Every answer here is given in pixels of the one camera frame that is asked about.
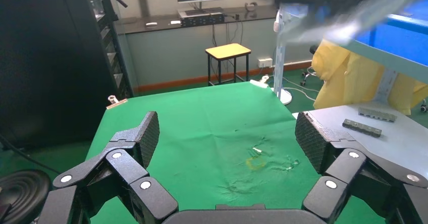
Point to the grey metal connector part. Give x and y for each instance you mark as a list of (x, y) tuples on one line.
[(361, 128), (377, 114)]

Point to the blue plastic tray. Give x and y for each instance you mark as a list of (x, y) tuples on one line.
[(401, 38)]

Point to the yellow seat black stool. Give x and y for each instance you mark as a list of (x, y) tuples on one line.
[(227, 51)]

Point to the white wall socket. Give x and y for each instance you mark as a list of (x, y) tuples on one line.
[(264, 62)]

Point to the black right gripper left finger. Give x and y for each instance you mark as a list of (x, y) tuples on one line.
[(127, 169)]

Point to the small white device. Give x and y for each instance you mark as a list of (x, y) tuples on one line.
[(175, 22), (151, 24)]

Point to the yellow cloth garment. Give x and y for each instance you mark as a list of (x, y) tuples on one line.
[(354, 78)]

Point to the black ribbed round disc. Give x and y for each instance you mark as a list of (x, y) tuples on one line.
[(20, 195)]

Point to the green cloth mat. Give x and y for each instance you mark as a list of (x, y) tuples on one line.
[(200, 132)]

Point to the black electronics box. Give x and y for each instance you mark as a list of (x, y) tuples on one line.
[(202, 20)]

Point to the black headset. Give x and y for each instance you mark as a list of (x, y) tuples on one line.
[(250, 6)]

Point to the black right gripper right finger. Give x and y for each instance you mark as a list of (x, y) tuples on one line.
[(344, 169)]

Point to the metal binder clip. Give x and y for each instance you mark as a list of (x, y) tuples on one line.
[(260, 82), (116, 103)]

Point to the small white scrap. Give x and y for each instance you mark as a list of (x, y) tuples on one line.
[(256, 150)]

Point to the black swivel chair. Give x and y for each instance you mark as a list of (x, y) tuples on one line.
[(313, 49)]

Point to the silver sheet metal bracket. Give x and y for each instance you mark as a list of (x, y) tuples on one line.
[(337, 32)]

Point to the grey metal shelf rack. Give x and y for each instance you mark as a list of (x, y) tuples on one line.
[(280, 65)]

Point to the black caster wheel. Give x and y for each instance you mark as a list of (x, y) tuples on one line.
[(424, 107)]

